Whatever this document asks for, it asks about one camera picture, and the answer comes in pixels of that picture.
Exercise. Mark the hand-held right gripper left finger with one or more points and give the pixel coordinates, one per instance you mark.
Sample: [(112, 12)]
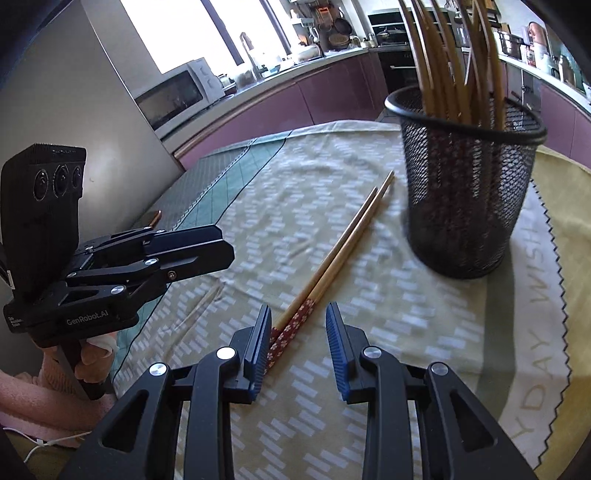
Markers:
[(259, 355)]

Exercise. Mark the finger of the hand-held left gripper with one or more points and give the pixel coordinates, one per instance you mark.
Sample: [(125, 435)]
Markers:
[(184, 237), (198, 261)]

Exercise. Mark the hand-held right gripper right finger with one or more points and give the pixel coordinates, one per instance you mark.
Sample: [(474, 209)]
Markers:
[(336, 350)]

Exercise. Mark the black mesh utensil holder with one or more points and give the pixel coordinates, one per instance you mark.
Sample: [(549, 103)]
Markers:
[(461, 207)]

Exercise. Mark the bundle of bamboo chopsticks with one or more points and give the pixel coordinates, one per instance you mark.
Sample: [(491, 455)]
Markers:
[(438, 69)]

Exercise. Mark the person's left forearm pink sleeve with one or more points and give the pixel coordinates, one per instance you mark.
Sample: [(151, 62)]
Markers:
[(41, 406)]

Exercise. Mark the person's left hand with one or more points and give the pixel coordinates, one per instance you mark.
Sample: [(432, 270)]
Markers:
[(92, 367)]

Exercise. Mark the small brown flat object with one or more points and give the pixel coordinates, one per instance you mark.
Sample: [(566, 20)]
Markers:
[(148, 220)]

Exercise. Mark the green grid mat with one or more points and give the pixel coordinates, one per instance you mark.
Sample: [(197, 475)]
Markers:
[(203, 184)]

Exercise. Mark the beige patterned tablecloth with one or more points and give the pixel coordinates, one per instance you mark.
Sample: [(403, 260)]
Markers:
[(369, 438)]

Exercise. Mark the grey refrigerator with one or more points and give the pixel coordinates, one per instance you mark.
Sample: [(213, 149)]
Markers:
[(92, 115)]

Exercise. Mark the white toaster oven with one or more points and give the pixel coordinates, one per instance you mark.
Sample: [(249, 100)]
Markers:
[(175, 94)]

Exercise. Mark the pink base cabinets with sink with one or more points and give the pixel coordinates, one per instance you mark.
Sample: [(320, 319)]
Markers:
[(286, 101)]

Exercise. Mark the sink faucet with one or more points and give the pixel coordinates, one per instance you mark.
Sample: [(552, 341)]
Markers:
[(249, 50)]

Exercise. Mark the kitchen window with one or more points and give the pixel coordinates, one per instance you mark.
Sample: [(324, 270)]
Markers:
[(184, 27)]

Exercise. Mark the hanging brown pan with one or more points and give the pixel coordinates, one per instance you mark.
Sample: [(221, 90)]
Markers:
[(340, 39)]

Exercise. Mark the yellow towel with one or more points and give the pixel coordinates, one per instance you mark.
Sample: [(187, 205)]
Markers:
[(577, 258)]

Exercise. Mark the black built-in oven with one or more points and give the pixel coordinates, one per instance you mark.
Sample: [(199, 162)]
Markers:
[(397, 69)]

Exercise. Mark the steel pot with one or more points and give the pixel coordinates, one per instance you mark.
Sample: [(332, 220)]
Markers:
[(510, 44)]

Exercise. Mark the copper kettle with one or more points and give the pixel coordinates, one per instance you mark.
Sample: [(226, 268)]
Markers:
[(537, 33)]

